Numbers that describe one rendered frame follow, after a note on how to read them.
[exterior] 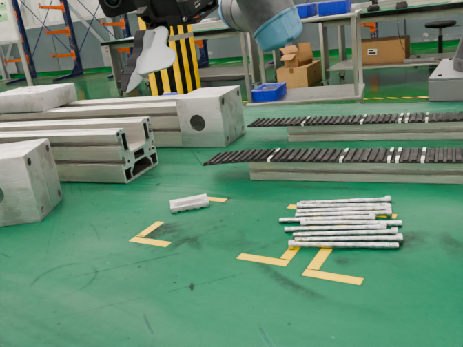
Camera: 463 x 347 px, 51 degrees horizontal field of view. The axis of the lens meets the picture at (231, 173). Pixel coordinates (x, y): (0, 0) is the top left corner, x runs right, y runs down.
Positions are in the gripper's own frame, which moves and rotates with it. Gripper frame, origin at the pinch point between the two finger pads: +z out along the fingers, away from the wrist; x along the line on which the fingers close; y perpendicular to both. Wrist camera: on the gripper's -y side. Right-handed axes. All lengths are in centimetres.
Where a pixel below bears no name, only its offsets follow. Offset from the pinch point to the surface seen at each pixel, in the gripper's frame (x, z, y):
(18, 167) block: 14.7, 6.7, -16.4
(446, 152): 26.7, -19.0, 30.9
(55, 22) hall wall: 215, -714, -933
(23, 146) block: 14.4, 2.6, -19.9
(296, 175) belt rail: 27.6, -12.8, 12.6
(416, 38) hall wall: 312, -721, -139
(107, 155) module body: 22.2, -6.6, -15.9
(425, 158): 25.7, -16.2, 29.0
